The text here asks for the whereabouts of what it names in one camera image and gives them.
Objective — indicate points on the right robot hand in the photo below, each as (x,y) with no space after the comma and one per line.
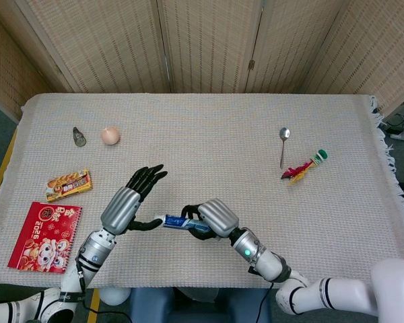
(220,217)

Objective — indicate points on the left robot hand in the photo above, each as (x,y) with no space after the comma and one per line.
(121,208)

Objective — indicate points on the blue white toothpaste tube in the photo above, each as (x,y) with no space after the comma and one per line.
(175,222)

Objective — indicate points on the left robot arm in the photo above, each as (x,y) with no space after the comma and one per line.
(94,250)

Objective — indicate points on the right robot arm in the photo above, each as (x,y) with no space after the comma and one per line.
(340,296)

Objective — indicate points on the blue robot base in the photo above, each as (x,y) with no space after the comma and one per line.
(202,311)

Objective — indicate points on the yellow food box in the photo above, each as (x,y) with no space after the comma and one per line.
(69,185)

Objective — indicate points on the beige woven tablecloth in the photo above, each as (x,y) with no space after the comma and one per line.
(222,151)

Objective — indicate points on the pale brown egg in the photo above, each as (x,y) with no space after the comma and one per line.
(110,136)

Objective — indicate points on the red spiral calendar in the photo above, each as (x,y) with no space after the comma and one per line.
(43,239)

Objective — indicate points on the white round base part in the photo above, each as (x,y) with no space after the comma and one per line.
(114,296)

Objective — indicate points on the red green feather shuttlecock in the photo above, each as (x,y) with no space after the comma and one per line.
(298,171)

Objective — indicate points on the metal spoon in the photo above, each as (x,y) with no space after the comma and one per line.
(284,133)

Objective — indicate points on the brass screen hinge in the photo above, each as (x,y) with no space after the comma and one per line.
(251,64)

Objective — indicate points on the wicker folding screen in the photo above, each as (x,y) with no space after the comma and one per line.
(104,43)

